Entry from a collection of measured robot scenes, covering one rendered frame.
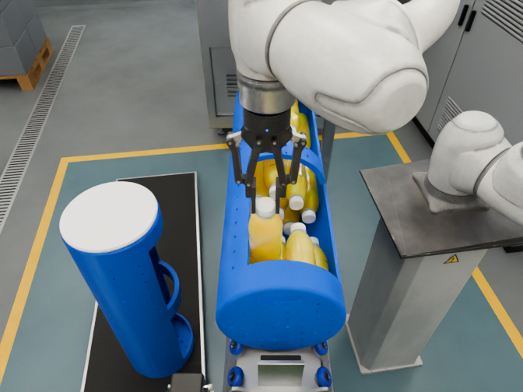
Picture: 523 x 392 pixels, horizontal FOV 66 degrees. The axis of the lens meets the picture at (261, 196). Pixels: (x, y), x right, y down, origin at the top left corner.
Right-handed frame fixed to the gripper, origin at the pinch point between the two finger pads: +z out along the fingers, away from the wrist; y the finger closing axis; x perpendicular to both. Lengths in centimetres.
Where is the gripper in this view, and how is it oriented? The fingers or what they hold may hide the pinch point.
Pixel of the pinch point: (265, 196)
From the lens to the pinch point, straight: 75.6
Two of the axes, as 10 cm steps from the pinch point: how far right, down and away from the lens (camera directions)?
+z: 0.0, 7.1, 7.0
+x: -0.1, 7.0, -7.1
